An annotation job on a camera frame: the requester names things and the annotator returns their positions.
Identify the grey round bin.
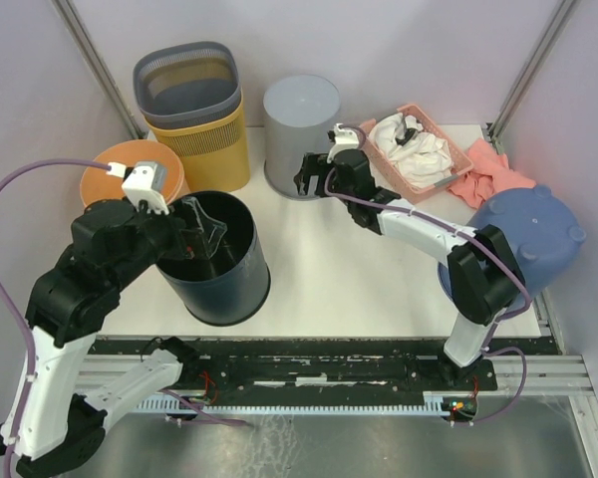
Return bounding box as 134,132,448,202
263,75,341,200

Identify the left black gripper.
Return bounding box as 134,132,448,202
111,193,228,290

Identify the aluminium frame post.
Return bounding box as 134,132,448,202
51,0,146,139
485,0,580,153

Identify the black cylindrical bin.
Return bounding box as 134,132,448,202
157,191,271,327

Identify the white cloth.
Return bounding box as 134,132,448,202
370,113,453,188

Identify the blue plastic bucket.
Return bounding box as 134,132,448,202
467,184,587,298

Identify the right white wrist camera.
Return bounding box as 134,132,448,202
327,123,367,162

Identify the aluminium rail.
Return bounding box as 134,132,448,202
49,354,594,394

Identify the pink plastic tray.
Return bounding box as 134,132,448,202
361,104,474,203

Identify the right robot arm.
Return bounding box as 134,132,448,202
293,149,531,389

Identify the white slotted cable duct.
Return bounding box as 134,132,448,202
129,390,464,414

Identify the pink cloth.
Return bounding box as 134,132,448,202
448,138,536,209

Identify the left aluminium frame post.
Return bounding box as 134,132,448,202
51,0,146,139

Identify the orange round bin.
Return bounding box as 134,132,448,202
80,139,190,206

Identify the yellow slatted basket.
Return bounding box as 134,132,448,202
148,101,250,192

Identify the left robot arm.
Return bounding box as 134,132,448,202
0,196,227,477

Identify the right aluminium frame post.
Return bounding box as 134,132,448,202
485,0,580,153

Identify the grey slatted basket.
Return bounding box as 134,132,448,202
133,41,242,129

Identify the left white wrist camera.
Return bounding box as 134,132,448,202
122,161,169,215

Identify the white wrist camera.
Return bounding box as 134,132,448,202
327,123,367,162
122,161,169,215

